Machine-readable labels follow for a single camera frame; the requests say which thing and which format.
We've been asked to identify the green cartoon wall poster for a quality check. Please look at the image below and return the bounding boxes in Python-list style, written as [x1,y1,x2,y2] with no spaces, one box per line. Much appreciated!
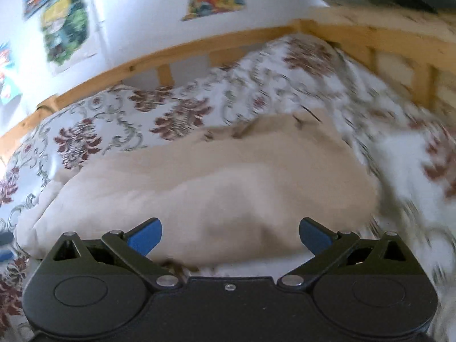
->
[40,0,90,68]

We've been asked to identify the floral printed bed cover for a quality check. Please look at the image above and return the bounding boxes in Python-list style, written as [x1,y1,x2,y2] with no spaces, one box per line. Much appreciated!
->
[0,35,456,342]

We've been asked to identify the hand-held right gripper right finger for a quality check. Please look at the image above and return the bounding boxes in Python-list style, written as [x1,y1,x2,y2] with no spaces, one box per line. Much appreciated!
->
[277,217,418,290]

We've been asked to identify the wooden bed frame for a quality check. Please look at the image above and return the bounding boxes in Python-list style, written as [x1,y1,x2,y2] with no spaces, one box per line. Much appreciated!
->
[0,5,456,166]

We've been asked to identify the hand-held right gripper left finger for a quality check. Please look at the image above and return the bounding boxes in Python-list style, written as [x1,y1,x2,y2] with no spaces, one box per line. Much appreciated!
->
[39,217,182,290]

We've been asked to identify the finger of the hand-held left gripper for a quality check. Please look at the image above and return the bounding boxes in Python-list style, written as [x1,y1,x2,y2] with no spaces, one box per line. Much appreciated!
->
[0,233,14,261]

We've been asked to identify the blue cartoon wall poster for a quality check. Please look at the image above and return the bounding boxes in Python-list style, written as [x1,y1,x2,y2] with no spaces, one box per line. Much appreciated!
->
[0,42,23,105]

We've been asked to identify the beige garment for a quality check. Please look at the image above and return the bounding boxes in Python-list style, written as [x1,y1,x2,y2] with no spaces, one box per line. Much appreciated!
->
[16,109,381,276]

